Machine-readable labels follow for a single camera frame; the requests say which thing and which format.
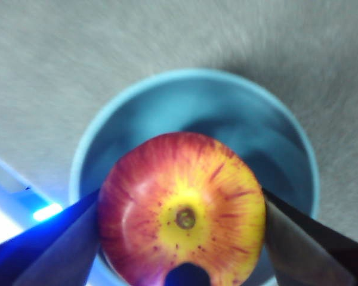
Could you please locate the blue ribbed bowl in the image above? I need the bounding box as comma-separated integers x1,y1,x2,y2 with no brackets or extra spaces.
69,69,320,286

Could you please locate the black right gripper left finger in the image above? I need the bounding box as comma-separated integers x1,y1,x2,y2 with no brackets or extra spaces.
0,189,101,286

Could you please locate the red yellow apple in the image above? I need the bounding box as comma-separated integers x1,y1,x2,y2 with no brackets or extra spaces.
97,132,266,286

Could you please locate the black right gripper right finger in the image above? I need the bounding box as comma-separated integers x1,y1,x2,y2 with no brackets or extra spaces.
264,189,358,286

